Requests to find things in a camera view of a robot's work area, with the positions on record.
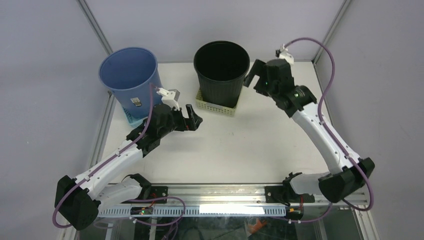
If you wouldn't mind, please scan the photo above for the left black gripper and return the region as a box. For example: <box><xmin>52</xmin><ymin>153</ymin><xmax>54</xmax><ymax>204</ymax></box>
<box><xmin>158</xmin><ymin>104</ymin><xmax>202</xmax><ymax>138</ymax></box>

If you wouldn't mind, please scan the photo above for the yellow-green perforated basket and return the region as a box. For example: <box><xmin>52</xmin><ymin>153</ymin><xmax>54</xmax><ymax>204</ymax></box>
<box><xmin>195</xmin><ymin>89</ymin><xmax>238</xmax><ymax>117</ymax></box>

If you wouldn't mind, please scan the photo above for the large black plastic bucket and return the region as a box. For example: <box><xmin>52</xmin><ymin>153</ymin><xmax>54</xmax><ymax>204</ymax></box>
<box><xmin>193</xmin><ymin>40</ymin><xmax>250</xmax><ymax>108</ymax></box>

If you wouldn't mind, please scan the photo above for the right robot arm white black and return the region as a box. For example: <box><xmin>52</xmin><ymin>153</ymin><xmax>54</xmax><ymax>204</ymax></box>
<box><xmin>244</xmin><ymin>58</ymin><xmax>375</xmax><ymax>203</ymax></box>

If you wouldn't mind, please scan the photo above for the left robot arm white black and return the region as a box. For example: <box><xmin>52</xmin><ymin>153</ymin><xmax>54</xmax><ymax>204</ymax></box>
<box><xmin>52</xmin><ymin>103</ymin><xmax>203</xmax><ymax>230</ymax></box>

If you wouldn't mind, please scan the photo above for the light blue perforated basket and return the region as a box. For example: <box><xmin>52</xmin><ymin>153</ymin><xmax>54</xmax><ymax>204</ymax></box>
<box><xmin>122</xmin><ymin>107</ymin><xmax>148</xmax><ymax>128</ymax></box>

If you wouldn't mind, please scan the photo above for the large blue plastic bucket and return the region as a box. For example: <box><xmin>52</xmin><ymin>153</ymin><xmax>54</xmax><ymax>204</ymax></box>
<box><xmin>98</xmin><ymin>47</ymin><xmax>163</xmax><ymax>119</ymax></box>

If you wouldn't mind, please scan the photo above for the orange object under table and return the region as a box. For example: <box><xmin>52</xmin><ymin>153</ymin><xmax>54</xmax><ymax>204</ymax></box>
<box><xmin>247</xmin><ymin>217</ymin><xmax>267</xmax><ymax>234</ymax></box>

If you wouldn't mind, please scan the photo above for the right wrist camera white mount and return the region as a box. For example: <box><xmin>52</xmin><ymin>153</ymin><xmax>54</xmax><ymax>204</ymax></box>
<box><xmin>275</xmin><ymin>44</ymin><xmax>295</xmax><ymax>66</ymax></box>

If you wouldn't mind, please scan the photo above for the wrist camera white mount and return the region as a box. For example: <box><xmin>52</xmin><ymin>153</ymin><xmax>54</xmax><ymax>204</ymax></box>
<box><xmin>275</xmin><ymin>44</ymin><xmax>295</xmax><ymax>66</ymax></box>
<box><xmin>156</xmin><ymin>87</ymin><xmax>180</xmax><ymax>111</ymax></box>

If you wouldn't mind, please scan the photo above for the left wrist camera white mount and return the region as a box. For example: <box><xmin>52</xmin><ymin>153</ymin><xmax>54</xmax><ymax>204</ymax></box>
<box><xmin>156</xmin><ymin>87</ymin><xmax>180</xmax><ymax>111</ymax></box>

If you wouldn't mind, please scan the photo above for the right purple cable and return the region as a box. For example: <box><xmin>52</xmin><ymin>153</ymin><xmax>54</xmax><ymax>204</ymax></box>
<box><xmin>283</xmin><ymin>37</ymin><xmax>375</xmax><ymax>212</ymax></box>

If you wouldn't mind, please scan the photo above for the purple cable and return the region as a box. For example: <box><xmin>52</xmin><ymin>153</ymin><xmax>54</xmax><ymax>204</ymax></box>
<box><xmin>283</xmin><ymin>37</ymin><xmax>375</xmax><ymax>212</ymax></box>
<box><xmin>51</xmin><ymin>83</ymin><xmax>157</xmax><ymax>229</ymax></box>

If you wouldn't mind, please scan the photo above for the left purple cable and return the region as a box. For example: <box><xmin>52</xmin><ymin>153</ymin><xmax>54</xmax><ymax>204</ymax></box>
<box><xmin>51</xmin><ymin>83</ymin><xmax>157</xmax><ymax>229</ymax></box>

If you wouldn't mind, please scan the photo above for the aluminium front rail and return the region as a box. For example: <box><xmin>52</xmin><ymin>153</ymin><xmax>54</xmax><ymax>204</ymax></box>
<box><xmin>151</xmin><ymin>183</ymin><xmax>369</xmax><ymax>208</ymax></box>

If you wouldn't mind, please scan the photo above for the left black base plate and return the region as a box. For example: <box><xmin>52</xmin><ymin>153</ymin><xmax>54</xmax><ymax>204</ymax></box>
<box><xmin>122</xmin><ymin>185</ymin><xmax>169</xmax><ymax>204</ymax></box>

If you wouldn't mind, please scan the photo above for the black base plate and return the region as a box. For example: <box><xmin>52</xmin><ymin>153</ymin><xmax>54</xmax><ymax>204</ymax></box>
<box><xmin>122</xmin><ymin>185</ymin><xmax>169</xmax><ymax>204</ymax></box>
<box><xmin>264</xmin><ymin>185</ymin><xmax>315</xmax><ymax>206</ymax></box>

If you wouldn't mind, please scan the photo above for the white slotted cable duct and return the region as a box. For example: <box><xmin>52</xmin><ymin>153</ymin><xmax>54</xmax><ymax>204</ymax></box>
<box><xmin>98</xmin><ymin>203</ymin><xmax>286</xmax><ymax>218</ymax></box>

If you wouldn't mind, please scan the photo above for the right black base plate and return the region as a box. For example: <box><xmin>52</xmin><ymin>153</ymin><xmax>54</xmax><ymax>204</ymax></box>
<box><xmin>264</xmin><ymin>185</ymin><xmax>315</xmax><ymax>206</ymax></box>

